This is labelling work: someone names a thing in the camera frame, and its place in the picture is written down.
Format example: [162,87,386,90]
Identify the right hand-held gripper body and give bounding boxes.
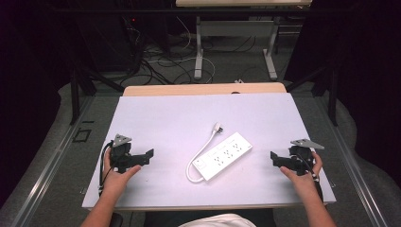
[287,138,325,177]

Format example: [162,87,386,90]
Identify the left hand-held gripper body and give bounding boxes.
[109,133,142,174]

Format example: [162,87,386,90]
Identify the white power cable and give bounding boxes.
[185,130,218,184]

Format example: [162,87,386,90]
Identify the white power strip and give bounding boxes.
[191,131,253,183]

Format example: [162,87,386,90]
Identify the person's right hand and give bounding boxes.
[279,151,323,198]

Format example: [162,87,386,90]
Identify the person's left hand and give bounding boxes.
[101,148,143,199]

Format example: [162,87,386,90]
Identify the white table board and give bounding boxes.
[81,92,337,210]

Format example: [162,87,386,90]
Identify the black chair armrest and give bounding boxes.
[109,212,125,227]

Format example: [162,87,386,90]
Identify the person's dark trousers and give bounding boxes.
[143,208,277,227]

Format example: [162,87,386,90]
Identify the black metal stand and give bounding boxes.
[69,61,125,127]
[285,61,340,128]

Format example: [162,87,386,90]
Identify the wooden table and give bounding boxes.
[122,81,288,97]

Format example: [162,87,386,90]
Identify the person's white shirt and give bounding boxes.
[177,213,257,227]

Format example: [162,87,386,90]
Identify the dark computer tower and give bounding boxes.
[74,12,144,74]

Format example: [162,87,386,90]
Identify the white desk with metal legs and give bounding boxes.
[175,0,314,81]

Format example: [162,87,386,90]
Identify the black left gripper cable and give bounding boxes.
[98,141,115,194]

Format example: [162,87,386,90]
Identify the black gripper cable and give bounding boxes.
[297,151,325,203]
[98,141,115,194]

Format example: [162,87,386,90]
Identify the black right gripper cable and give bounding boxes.
[297,151,325,203]

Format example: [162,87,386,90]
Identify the black floor socket frame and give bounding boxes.
[72,128,93,144]

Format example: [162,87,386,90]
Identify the aluminium floor rail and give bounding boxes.
[315,94,390,227]
[10,96,95,227]

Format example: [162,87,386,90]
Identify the black floor cables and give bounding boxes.
[119,18,202,87]

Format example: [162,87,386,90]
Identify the white floor cable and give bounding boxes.
[148,16,217,85]

